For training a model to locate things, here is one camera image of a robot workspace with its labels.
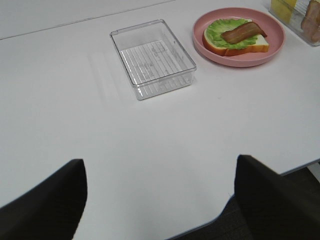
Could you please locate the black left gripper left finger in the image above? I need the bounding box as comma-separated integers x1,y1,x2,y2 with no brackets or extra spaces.
0,159,88,240

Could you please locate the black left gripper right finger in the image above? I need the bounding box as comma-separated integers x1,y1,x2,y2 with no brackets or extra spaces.
234,155,320,240

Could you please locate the toast bread slice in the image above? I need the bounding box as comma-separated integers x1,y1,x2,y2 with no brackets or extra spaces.
202,18,269,57

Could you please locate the bacon strip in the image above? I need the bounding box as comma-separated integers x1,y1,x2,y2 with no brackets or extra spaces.
300,0,320,43
221,21,267,44

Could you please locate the green lettuce leaf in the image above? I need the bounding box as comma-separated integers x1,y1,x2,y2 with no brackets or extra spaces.
203,18,260,50

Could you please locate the pink round plate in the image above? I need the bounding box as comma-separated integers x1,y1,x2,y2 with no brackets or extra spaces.
192,7,286,68

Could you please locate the clear left plastic tray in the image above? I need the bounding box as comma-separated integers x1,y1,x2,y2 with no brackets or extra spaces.
110,19,197,101

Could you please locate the clear plastic tray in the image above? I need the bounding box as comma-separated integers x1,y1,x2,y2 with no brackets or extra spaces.
271,0,320,47
110,19,197,101

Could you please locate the clear right plastic tray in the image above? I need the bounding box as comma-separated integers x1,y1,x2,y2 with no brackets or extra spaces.
271,0,320,47

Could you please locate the yellow cheese slice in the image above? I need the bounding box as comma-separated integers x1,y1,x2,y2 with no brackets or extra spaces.
269,0,297,23

